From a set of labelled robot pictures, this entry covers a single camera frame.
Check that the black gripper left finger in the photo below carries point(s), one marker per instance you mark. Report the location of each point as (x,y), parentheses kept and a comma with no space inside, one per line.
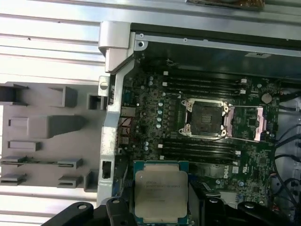
(115,207)

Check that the silver square CPU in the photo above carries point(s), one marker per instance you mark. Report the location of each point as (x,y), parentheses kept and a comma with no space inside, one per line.
(162,188)

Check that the CPU socket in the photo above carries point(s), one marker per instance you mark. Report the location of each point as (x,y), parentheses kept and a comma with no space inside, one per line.
(204,117)

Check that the round coin cell battery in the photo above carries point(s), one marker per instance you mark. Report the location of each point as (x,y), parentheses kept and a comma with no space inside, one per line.
(266,97)

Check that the grey parts rack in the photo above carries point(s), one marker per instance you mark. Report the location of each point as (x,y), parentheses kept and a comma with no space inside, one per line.
(70,146)

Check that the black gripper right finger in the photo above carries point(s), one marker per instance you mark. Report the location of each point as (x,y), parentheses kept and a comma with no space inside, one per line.
(216,207)

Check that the black RAM slot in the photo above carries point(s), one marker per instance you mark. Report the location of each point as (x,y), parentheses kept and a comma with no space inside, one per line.
(200,160)
(204,93)
(200,143)
(204,82)
(200,149)
(204,77)
(204,87)
(200,154)

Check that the green motherboard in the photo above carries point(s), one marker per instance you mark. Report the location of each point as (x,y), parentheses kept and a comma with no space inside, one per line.
(254,164)

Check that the metal socket cover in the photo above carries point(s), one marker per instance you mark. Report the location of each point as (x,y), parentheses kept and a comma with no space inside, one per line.
(261,124)

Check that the black grey PC case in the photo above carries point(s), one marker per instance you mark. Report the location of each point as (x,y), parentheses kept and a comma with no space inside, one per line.
(110,131)

